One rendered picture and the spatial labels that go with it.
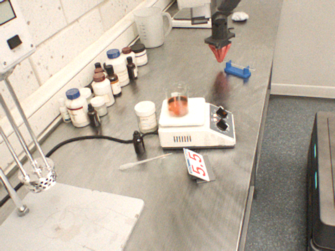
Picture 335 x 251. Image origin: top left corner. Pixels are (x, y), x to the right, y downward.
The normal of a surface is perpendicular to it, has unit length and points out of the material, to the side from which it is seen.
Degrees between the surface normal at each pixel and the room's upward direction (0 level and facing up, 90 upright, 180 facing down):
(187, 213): 0
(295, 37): 90
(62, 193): 0
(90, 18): 90
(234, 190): 0
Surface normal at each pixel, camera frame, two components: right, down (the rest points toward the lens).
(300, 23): -0.32, 0.60
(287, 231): -0.12, -0.79
